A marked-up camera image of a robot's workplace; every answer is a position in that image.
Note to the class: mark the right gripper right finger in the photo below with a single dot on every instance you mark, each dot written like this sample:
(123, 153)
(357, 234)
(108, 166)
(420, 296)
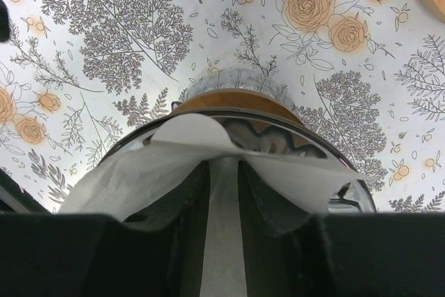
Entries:
(270, 249)

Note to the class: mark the clear glass dripper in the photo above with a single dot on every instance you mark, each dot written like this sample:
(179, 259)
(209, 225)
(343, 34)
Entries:
(261, 132)

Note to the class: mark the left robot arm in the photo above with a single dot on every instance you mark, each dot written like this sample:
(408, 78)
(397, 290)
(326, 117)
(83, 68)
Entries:
(4, 23)

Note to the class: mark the floral table mat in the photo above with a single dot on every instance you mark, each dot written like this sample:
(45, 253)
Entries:
(365, 75)

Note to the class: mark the grey glass server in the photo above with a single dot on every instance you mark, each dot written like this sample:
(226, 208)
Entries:
(254, 81)

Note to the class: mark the white paper coffee filter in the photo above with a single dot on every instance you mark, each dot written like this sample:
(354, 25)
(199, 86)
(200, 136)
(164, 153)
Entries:
(233, 186)

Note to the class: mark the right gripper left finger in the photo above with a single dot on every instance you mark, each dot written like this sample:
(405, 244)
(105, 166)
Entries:
(176, 225)

